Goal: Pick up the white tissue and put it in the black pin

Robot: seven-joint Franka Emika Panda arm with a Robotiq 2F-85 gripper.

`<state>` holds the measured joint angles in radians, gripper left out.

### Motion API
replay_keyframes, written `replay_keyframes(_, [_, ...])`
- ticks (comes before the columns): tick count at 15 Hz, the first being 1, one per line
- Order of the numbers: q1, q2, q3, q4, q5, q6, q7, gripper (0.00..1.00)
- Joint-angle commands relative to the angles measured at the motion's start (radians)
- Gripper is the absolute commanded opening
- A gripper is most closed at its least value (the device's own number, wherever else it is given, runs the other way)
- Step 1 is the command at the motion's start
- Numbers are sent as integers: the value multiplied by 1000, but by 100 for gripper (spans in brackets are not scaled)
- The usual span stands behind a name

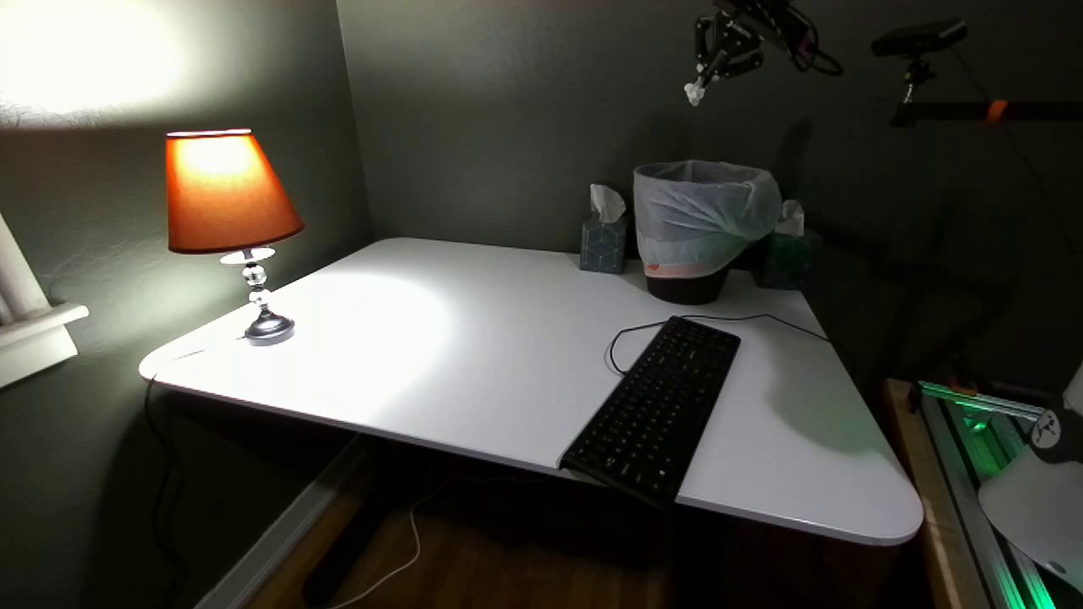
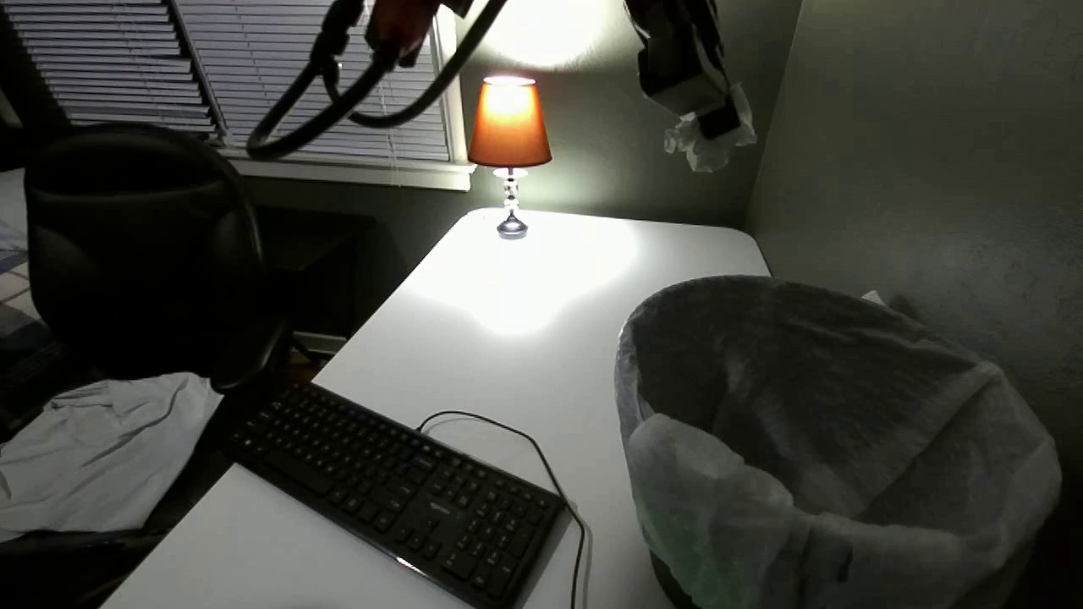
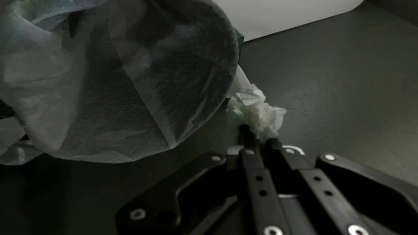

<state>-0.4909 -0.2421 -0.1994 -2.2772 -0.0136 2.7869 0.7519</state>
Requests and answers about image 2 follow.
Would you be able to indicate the white window sill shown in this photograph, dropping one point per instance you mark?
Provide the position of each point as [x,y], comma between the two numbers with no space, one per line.
[361,171]

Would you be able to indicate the black office chair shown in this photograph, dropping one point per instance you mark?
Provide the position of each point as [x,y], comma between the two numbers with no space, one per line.
[135,249]

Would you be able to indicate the orange shade table lamp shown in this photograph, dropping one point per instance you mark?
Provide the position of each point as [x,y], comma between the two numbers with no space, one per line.
[510,122]

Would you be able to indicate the white tissue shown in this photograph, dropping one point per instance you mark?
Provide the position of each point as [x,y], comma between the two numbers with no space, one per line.
[706,150]

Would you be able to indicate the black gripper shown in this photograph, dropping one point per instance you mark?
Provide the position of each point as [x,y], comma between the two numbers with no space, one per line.
[677,52]

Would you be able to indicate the black computer keyboard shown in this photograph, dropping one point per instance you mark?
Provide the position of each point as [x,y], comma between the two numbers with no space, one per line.
[394,491]

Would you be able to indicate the white crumpled cloth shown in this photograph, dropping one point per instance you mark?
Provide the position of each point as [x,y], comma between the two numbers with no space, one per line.
[101,452]

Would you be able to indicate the white window blind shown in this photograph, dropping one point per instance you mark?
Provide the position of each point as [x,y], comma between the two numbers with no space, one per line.
[111,54]
[282,69]

